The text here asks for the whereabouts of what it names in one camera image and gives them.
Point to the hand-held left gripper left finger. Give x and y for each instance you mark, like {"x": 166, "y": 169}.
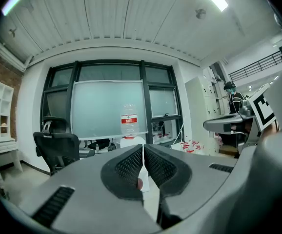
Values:
{"x": 121, "y": 174}

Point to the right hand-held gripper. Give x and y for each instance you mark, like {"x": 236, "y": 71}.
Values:
{"x": 263, "y": 111}

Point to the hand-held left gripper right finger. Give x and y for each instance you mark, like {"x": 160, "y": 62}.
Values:
{"x": 165, "y": 172}

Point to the person's right forearm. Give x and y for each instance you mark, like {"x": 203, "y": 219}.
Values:
{"x": 270, "y": 128}

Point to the large clear water bottle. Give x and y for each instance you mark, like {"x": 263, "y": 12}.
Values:
{"x": 130, "y": 111}

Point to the white lockers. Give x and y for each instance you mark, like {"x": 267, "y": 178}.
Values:
{"x": 199, "y": 101}

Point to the clear bag of empty bottles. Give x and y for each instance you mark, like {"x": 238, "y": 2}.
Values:
{"x": 189, "y": 146}

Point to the black metal railing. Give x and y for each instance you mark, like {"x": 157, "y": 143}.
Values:
{"x": 260, "y": 63}

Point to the frosted glass panel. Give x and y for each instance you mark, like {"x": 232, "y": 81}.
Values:
{"x": 102, "y": 106}

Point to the black mesh office chair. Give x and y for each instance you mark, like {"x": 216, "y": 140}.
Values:
{"x": 55, "y": 147}

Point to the black office chair with headrest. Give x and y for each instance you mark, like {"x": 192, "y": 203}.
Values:
{"x": 58, "y": 123}

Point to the white desk with drawer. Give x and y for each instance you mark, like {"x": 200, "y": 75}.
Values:
{"x": 4, "y": 147}

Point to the dark window frame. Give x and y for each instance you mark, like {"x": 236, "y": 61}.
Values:
{"x": 144, "y": 94}

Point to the white ceiling duct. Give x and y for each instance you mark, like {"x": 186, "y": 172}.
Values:
{"x": 6, "y": 55}

